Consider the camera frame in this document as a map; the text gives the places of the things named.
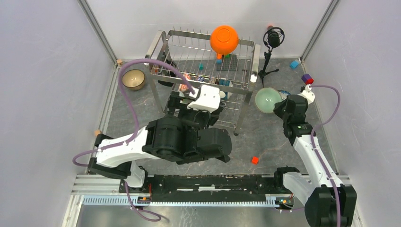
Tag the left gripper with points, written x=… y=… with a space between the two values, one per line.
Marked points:
x=177 y=103

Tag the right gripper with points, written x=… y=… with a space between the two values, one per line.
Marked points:
x=277 y=109

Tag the celadon green bowl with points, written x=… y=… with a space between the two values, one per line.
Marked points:
x=266 y=98

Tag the brown glazed bowl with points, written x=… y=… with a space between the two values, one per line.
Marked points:
x=134 y=79

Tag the blue white floral bowl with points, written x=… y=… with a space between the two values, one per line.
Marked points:
x=283 y=94

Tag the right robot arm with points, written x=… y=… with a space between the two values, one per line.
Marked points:
x=327 y=200

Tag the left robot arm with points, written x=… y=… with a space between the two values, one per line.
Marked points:
x=184 y=135

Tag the steel two-tier dish rack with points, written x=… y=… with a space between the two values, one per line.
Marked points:
x=191 y=53

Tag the purple and red block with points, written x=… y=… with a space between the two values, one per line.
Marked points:
x=307 y=79

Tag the blue zigzag patterned bowl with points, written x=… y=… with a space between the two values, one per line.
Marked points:
x=200 y=79

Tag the black bowl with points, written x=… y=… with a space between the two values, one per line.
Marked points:
x=167 y=75

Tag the light blue block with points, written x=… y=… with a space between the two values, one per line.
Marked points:
x=294 y=64

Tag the teal white cup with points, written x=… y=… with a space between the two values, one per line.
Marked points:
x=224 y=95

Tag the orange cube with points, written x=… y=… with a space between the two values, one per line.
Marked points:
x=255 y=160

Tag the black microphone on tripod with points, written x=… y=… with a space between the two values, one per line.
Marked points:
x=272 y=38

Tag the orange plastic bowl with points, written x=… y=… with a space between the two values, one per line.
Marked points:
x=224 y=40

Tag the tan wooden cube left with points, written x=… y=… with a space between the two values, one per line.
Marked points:
x=97 y=132

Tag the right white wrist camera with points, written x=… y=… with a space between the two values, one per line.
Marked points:
x=307 y=93

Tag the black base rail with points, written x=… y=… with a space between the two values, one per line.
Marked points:
x=208 y=188

